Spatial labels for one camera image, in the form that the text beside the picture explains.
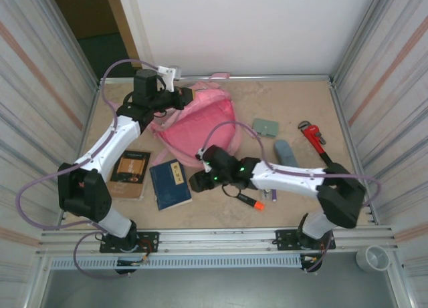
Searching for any blue book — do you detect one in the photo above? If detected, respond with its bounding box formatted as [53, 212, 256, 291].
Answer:
[149, 159, 193, 211]

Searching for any pink backpack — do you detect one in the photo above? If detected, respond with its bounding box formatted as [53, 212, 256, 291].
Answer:
[149, 72, 250, 168]

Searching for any black orange highlighter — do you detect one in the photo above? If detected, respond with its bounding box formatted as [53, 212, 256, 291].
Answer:
[236, 192, 265, 211]

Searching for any clear stationery pouch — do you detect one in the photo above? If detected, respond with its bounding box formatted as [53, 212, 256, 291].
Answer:
[260, 187, 278, 202]

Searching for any green wallet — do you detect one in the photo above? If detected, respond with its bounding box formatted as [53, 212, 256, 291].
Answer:
[252, 118, 280, 138]

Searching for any blue-grey oval case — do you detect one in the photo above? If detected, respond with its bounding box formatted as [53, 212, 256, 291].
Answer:
[274, 140, 299, 168]

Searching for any brown book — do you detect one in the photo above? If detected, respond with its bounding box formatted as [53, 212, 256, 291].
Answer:
[108, 150, 151, 200]

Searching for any red pipe wrench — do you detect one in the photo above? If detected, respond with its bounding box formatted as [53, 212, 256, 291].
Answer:
[298, 120, 335, 165]

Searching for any grey tape roll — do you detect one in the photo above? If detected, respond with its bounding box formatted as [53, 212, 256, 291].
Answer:
[356, 245, 391, 273]

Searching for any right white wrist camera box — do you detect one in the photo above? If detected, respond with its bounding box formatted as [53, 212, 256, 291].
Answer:
[195, 148, 211, 172]

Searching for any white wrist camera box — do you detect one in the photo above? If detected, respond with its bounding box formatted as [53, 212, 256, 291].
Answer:
[156, 65, 182, 92]
[195, 148, 211, 172]

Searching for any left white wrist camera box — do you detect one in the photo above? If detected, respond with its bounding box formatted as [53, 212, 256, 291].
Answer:
[156, 65, 182, 92]

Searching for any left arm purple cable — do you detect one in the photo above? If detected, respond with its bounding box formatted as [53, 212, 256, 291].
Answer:
[16, 57, 158, 281]

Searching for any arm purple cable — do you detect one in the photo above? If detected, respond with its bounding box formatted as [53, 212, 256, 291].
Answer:
[200, 120, 383, 274]
[16, 57, 158, 281]

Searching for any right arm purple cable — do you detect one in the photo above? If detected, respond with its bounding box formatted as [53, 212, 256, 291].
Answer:
[200, 120, 383, 274]

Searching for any aluminium mounting rail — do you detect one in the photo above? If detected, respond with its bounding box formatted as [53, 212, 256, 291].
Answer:
[36, 224, 401, 257]

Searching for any brown door frame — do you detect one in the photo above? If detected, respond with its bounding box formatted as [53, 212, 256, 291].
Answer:
[102, 0, 145, 68]

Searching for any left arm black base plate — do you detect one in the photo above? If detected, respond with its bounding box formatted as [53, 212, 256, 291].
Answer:
[100, 231, 160, 254]

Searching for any grey slotted cable duct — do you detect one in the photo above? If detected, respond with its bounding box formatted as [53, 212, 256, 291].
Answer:
[49, 256, 304, 269]

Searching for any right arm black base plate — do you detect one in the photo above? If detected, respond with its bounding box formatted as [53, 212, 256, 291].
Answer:
[276, 228, 336, 252]

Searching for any aluminium table edge frame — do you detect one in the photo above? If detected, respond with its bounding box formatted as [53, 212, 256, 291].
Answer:
[58, 74, 381, 228]

